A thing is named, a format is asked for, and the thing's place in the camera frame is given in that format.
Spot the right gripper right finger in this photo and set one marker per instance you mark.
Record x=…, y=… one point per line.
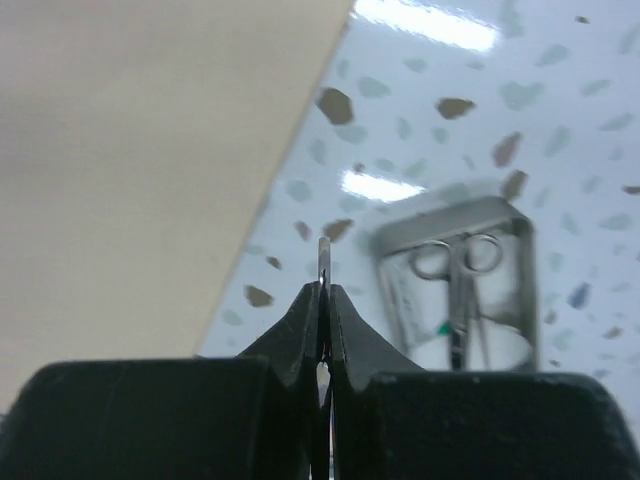
x=395, y=420

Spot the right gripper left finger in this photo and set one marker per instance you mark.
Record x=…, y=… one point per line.
x=252, y=416

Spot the steel forceps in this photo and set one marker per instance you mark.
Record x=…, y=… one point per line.
x=323, y=376

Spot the green white suture packet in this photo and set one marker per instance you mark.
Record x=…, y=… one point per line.
x=443, y=329

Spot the metal instrument tray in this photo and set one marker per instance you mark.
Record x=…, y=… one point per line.
x=508, y=295

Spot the steel scissors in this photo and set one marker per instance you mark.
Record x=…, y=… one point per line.
x=460, y=273

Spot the beige cloth mat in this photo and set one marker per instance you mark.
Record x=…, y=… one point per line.
x=137, y=141

